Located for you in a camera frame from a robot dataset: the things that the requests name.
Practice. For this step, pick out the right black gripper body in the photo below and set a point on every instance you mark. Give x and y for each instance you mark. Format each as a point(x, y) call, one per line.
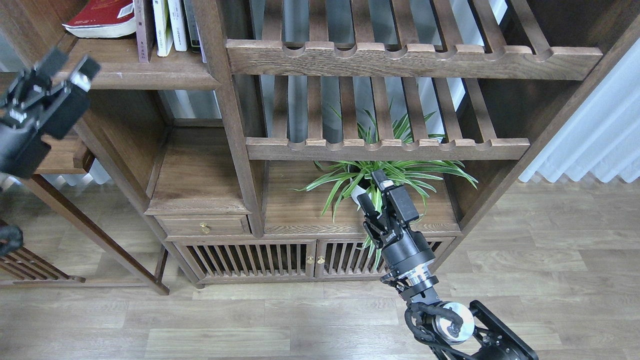
point(406, 252)

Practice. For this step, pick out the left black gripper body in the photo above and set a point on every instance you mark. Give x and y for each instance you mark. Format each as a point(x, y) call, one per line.
point(22, 148)

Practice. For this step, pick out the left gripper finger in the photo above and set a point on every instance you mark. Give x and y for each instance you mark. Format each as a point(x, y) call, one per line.
point(33, 86)

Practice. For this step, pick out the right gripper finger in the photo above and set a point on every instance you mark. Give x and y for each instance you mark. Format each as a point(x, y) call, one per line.
point(372, 216)

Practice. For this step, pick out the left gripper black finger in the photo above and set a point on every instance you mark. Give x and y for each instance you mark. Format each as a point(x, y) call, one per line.
point(69, 100)

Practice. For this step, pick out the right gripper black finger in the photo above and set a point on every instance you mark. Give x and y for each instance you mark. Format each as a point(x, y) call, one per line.
point(397, 200)

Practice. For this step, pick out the red cover book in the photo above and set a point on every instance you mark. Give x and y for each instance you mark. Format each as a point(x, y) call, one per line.
point(104, 19)

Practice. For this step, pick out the dark maroon book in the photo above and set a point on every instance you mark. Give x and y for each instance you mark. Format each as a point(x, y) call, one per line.
point(144, 32)

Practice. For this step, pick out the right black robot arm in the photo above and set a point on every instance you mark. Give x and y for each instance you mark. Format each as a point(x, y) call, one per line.
point(450, 329)

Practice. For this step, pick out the spider plant in white pot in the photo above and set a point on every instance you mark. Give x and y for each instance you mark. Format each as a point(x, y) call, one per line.
point(345, 174)

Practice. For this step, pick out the dark spine upright book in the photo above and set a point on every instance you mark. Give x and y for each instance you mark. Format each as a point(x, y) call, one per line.
point(192, 27)

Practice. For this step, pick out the pale purple upright book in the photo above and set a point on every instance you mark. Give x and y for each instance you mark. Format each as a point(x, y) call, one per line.
point(201, 47)

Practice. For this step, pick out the white spine upright book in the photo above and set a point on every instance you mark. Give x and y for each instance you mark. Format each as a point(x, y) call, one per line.
point(178, 24)

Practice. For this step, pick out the dark wooden bookshelf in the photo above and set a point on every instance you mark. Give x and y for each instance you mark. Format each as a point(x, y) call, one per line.
point(286, 84)

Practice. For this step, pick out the brass drawer knob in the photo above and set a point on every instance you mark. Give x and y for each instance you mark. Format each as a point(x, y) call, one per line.
point(205, 229)

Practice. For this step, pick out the white curtain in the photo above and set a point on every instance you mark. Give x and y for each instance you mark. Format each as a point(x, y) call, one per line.
point(601, 140)

